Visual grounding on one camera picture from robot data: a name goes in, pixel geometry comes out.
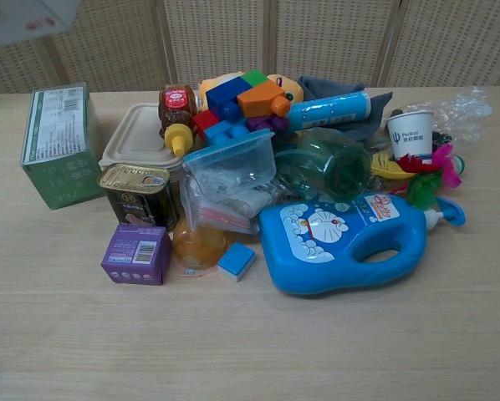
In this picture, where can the white paper cup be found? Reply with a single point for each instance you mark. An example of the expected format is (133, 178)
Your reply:
(411, 133)

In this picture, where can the white small carton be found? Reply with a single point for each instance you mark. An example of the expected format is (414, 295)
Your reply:
(20, 14)

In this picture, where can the green tea box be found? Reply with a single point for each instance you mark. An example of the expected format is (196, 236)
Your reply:
(55, 138)

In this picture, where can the clear crinkled plastic bag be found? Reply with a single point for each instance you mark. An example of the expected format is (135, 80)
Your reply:
(463, 115)

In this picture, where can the light blue tube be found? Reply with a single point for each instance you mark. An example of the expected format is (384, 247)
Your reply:
(329, 113)

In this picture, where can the grey cloth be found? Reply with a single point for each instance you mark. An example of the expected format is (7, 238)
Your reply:
(338, 89)

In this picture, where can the yellow plush toy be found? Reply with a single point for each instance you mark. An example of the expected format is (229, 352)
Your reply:
(289, 87)

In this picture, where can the green transparent jar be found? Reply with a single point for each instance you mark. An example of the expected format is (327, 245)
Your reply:
(329, 165)

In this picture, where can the colourful toy block assembly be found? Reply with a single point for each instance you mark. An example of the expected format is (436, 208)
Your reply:
(241, 102)

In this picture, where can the clear zip bag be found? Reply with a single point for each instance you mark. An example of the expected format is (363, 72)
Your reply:
(229, 209)

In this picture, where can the gold-lid tin can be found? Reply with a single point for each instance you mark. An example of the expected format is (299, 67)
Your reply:
(139, 196)

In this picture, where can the orange jelly cup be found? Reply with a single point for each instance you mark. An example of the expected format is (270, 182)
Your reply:
(197, 246)

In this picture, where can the small purple box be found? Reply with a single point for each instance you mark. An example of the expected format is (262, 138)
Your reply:
(135, 255)

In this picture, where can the beige lidded food container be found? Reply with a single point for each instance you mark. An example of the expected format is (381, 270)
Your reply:
(137, 138)

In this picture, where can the clear container with blue rim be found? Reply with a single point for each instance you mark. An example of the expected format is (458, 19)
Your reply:
(233, 165)

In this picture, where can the small blue white eraser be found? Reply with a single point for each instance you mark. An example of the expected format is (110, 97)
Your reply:
(236, 261)

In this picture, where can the pink green feather shuttlecock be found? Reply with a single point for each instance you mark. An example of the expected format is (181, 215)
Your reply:
(432, 175)

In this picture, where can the woven folding screen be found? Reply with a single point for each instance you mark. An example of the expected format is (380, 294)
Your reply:
(241, 37)

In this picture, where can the blue cartoon detergent bottle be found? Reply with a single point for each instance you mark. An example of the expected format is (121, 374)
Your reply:
(317, 250)

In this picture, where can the brown honey squeeze bottle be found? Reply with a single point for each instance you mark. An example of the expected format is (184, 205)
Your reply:
(177, 113)

